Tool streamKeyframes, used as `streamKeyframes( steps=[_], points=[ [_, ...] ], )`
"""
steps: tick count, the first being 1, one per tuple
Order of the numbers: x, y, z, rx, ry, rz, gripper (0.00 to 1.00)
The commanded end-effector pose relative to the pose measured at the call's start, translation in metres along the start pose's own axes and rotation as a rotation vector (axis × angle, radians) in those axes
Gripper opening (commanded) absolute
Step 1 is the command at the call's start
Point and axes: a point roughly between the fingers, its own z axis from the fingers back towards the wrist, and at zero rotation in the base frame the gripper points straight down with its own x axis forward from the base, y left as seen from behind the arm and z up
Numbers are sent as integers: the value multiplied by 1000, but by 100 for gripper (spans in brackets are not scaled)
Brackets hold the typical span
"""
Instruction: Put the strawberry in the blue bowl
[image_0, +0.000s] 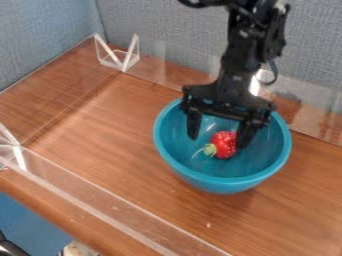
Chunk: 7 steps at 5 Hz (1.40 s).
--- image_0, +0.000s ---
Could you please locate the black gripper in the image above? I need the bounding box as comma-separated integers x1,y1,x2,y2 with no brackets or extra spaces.
181,59,277,149

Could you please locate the red toy strawberry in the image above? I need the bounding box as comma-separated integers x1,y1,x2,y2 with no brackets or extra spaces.
204,131,237,159

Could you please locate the blue plastic bowl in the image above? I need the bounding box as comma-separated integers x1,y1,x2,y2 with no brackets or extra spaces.
153,100,292,194

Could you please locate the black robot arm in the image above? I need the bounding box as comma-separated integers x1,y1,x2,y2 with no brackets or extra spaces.
178,0,290,149

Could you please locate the clear acrylic back barrier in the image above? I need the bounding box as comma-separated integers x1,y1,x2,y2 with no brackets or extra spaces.
129,35,342,147

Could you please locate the clear acrylic barrier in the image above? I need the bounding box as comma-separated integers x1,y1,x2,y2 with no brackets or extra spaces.
0,123,233,256
129,35,342,147

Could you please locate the clear acrylic front barrier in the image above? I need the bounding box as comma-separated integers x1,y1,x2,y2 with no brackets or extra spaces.
0,123,233,256

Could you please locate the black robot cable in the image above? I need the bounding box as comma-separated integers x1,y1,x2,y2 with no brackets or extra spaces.
256,59,281,86

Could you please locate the clear acrylic corner bracket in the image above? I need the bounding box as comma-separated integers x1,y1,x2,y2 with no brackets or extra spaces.
94,33,141,72

